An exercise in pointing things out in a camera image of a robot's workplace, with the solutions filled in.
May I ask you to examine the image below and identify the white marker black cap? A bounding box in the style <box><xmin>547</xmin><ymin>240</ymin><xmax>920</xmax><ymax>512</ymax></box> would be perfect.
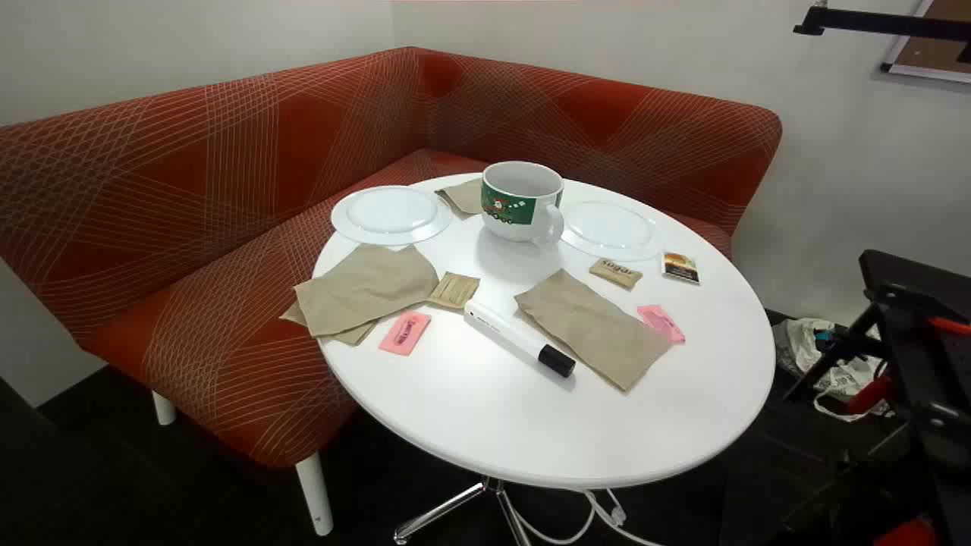
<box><xmin>465</xmin><ymin>300</ymin><xmax>576</xmax><ymax>380</ymax></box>

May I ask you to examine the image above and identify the brown napkin behind mug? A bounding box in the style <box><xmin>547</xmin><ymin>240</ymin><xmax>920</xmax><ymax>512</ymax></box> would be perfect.
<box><xmin>440</xmin><ymin>179</ymin><xmax>483</xmax><ymax>218</ymax></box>

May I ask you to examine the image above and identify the white green ceramic mug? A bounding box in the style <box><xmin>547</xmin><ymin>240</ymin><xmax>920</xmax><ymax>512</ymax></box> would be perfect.
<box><xmin>480</xmin><ymin>161</ymin><xmax>565</xmax><ymax>246</ymax></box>

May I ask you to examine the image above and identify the brown napkin beside marker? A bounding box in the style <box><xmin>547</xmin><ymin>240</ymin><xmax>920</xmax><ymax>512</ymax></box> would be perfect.
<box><xmin>515</xmin><ymin>271</ymin><xmax>671</xmax><ymax>390</ymax></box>

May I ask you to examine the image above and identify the brown sugar packet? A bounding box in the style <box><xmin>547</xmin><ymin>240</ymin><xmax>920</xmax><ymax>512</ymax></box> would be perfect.
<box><xmin>587</xmin><ymin>257</ymin><xmax>643</xmax><ymax>291</ymax></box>
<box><xmin>427</xmin><ymin>272</ymin><xmax>480</xmax><ymax>312</ymax></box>

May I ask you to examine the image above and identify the pink sweetener packet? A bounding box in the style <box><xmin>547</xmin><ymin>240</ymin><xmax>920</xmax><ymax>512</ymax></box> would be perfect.
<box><xmin>379</xmin><ymin>312</ymin><xmax>430</xmax><ymax>355</ymax></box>
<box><xmin>638</xmin><ymin>304</ymin><xmax>686</xmax><ymax>343</ymax></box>

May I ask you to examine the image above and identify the clear plastic plate near sofa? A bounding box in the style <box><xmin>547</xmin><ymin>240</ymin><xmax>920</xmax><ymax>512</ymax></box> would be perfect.
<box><xmin>329</xmin><ymin>185</ymin><xmax>450</xmax><ymax>246</ymax></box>

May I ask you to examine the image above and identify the clear plastic plate table edge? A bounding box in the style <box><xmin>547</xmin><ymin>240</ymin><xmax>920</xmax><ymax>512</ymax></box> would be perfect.
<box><xmin>565</xmin><ymin>197</ymin><xmax>654</xmax><ymax>257</ymax></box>

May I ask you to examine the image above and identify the brown napkin near sofa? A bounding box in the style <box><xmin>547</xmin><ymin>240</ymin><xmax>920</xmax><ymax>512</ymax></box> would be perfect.
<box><xmin>282</xmin><ymin>246</ymin><xmax>437</xmax><ymax>344</ymax></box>

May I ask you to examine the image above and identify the yellow black tea packet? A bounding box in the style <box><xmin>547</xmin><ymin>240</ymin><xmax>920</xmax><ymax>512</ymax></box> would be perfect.
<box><xmin>660</xmin><ymin>251</ymin><xmax>699</xmax><ymax>285</ymax></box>

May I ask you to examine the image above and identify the chrome table base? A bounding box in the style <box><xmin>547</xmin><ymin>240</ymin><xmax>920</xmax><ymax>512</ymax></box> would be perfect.
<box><xmin>391</xmin><ymin>477</ymin><xmax>660</xmax><ymax>546</ymax></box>

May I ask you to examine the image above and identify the red patterned corner sofa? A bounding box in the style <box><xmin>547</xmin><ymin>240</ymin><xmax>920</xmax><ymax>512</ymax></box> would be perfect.
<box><xmin>0</xmin><ymin>47</ymin><xmax>780</xmax><ymax>500</ymax></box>

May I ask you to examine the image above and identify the clutter pile on floor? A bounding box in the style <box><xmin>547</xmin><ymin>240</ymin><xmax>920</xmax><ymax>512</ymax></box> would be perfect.
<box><xmin>773</xmin><ymin>317</ymin><xmax>889</xmax><ymax>425</ymax></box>

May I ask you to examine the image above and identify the black overhead camera arm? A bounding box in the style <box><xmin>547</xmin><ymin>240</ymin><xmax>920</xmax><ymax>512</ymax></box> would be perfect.
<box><xmin>795</xmin><ymin>6</ymin><xmax>971</xmax><ymax>42</ymax></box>

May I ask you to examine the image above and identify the framed board on wall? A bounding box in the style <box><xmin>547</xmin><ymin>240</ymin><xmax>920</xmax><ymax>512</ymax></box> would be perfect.
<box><xmin>880</xmin><ymin>0</ymin><xmax>971</xmax><ymax>84</ymax></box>

